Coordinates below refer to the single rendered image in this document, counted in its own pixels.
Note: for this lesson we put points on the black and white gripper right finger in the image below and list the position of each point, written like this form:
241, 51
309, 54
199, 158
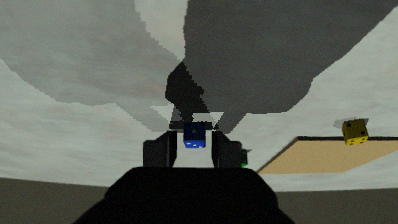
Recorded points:
225, 153

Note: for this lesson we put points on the blue die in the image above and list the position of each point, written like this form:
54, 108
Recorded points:
194, 135

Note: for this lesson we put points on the green die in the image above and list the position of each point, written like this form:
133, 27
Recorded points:
244, 158

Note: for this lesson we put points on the yellow die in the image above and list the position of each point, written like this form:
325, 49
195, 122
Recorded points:
354, 132

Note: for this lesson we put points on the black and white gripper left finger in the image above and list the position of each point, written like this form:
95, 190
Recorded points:
161, 152

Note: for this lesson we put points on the tan square mat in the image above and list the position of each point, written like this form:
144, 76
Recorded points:
327, 155

